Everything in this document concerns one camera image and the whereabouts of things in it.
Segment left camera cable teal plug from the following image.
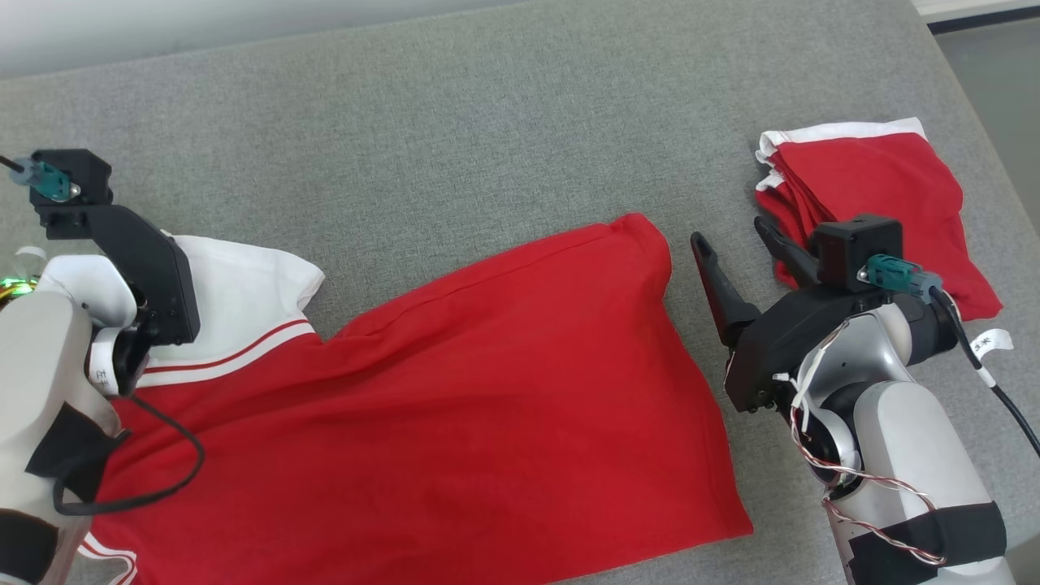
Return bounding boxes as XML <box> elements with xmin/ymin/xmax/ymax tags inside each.
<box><xmin>0</xmin><ymin>154</ymin><xmax>82</xmax><ymax>205</ymax></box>

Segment camera cable teal plug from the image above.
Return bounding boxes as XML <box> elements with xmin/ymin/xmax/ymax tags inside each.
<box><xmin>860</xmin><ymin>253</ymin><xmax>1040</xmax><ymax>457</ymax></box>
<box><xmin>0</xmin><ymin>154</ymin><xmax>82</xmax><ymax>205</ymax></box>

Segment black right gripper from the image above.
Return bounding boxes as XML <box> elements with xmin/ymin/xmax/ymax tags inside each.
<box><xmin>690</xmin><ymin>215</ymin><xmax>896</xmax><ymax>415</ymax></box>

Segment red garment with white band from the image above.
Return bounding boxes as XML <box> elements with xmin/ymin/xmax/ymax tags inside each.
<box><xmin>753</xmin><ymin>117</ymin><xmax>1005</xmax><ymax>323</ymax></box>

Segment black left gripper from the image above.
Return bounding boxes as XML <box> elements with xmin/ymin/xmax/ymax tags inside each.
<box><xmin>88</xmin><ymin>203</ymin><xmax>202</xmax><ymax>347</ymax></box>

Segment twisted red white wires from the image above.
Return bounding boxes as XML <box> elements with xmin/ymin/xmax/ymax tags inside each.
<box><xmin>786</xmin><ymin>321</ymin><xmax>948</xmax><ymax>567</ymax></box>

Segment red shirt with white sleeves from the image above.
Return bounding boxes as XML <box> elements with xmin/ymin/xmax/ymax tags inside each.
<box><xmin>77</xmin><ymin>212</ymin><xmax>756</xmax><ymax>585</ymax></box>

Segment right camera cable teal plug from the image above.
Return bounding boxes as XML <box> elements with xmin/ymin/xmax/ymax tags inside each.
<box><xmin>860</xmin><ymin>253</ymin><xmax>1040</xmax><ymax>457</ymax></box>

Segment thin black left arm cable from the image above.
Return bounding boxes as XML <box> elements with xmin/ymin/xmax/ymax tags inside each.
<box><xmin>52</xmin><ymin>388</ymin><xmax>206</xmax><ymax>518</ymax></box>

